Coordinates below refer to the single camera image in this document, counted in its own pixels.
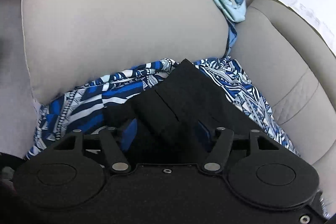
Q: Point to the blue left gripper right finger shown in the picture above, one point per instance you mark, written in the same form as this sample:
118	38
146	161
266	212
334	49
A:
203	134

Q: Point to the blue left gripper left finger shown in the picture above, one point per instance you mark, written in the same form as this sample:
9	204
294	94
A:
128	135

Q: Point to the black pants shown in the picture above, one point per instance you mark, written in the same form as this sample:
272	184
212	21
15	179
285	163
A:
167	116

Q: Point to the blue white patterned sofa cover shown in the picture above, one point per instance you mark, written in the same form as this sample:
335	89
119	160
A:
82	108

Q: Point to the beige leather sofa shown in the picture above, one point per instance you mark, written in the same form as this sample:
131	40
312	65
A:
286	59

